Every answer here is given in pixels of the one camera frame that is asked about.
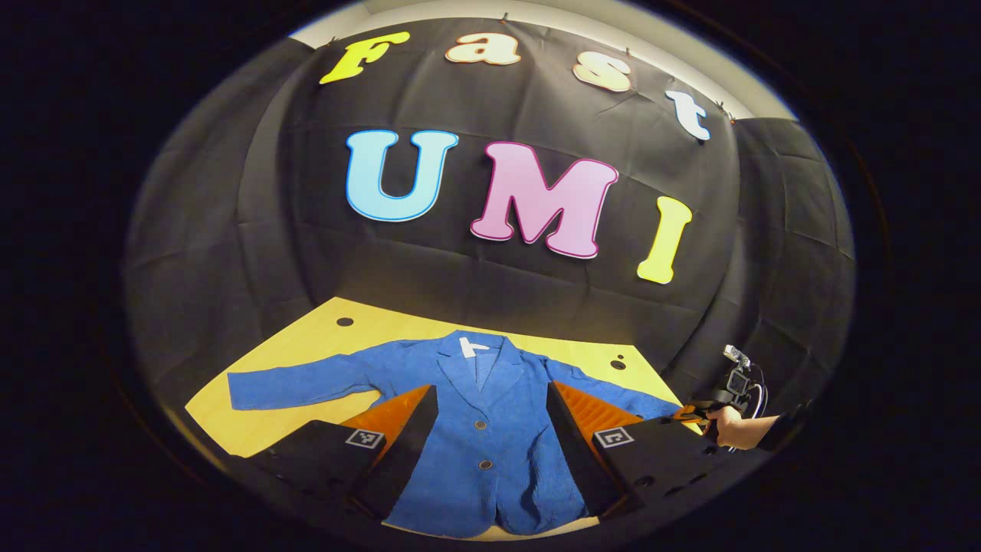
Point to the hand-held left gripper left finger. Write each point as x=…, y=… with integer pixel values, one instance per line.
x=406, y=445

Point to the blue jacket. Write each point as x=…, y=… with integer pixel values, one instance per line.
x=490, y=383

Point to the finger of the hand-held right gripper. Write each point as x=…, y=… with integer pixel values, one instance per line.
x=690, y=415

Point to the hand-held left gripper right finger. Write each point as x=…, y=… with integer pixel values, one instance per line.
x=575, y=452

